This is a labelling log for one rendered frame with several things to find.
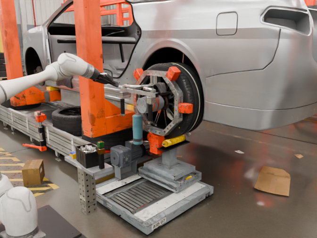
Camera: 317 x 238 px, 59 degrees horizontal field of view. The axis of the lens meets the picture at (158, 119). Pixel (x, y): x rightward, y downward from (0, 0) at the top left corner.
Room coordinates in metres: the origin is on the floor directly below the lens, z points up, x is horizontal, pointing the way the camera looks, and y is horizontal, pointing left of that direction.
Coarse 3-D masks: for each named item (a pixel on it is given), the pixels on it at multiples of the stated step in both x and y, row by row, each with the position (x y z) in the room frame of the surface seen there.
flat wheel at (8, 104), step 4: (8, 100) 4.65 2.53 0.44; (0, 104) 4.80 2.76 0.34; (4, 104) 4.69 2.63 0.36; (8, 104) 4.66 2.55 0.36; (32, 104) 4.80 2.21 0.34; (36, 104) 4.88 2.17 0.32; (40, 104) 5.01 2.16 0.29; (12, 108) 4.65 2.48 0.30; (16, 108) 4.66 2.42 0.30; (20, 108) 4.68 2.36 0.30; (24, 108) 4.70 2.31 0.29; (28, 108) 4.75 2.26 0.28
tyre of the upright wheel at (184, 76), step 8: (160, 64) 2.40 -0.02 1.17; (168, 64) 2.36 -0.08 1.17; (176, 64) 2.42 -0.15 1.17; (184, 64) 2.47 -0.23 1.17; (184, 72) 2.31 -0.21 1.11; (192, 72) 2.37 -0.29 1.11; (176, 80) 2.27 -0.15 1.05; (184, 80) 2.23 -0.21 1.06; (192, 80) 2.28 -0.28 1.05; (184, 88) 2.21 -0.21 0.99; (192, 88) 2.23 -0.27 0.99; (200, 88) 2.30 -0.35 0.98; (184, 96) 2.21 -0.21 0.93; (192, 96) 2.20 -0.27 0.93; (200, 96) 2.27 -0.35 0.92; (200, 104) 2.26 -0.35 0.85; (192, 112) 2.19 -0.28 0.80; (200, 112) 2.27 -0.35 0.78; (184, 120) 2.20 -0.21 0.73; (192, 120) 2.23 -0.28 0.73; (200, 120) 2.33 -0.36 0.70; (176, 128) 2.27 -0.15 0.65; (184, 128) 2.22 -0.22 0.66; (192, 128) 2.33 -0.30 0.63; (168, 136) 2.33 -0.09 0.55; (176, 136) 2.33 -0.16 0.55
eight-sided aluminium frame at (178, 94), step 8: (144, 72) 2.41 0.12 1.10; (152, 72) 2.35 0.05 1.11; (160, 72) 2.28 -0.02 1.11; (144, 80) 2.48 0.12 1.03; (168, 80) 2.22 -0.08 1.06; (136, 88) 2.50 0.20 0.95; (176, 88) 2.22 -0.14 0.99; (136, 96) 2.50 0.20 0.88; (176, 96) 2.16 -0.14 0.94; (176, 104) 2.18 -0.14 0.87; (136, 112) 2.50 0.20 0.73; (176, 112) 2.16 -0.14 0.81; (144, 120) 2.45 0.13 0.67; (176, 120) 2.15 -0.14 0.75; (144, 128) 2.42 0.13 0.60; (152, 128) 2.35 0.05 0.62; (160, 128) 2.35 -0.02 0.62; (168, 128) 2.22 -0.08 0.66
